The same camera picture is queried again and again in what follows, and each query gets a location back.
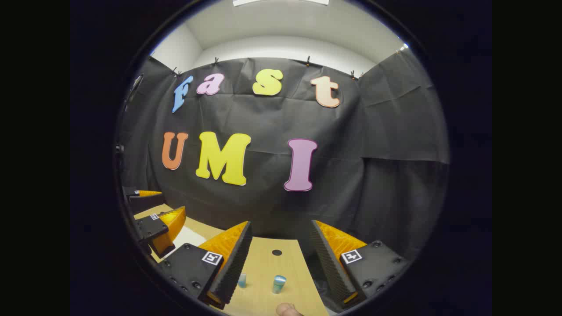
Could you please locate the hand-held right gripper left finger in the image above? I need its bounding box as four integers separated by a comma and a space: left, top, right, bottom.
157, 220, 253, 310

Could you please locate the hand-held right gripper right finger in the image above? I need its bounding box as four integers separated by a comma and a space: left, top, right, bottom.
311, 219, 411, 309

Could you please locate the white suitcase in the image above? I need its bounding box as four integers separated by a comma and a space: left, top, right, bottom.
169, 226, 207, 260

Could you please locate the black backdrop cloth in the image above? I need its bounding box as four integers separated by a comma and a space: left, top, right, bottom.
119, 49, 450, 264

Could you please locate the white ceiling light panel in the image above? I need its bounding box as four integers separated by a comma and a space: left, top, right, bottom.
233, 0, 330, 7

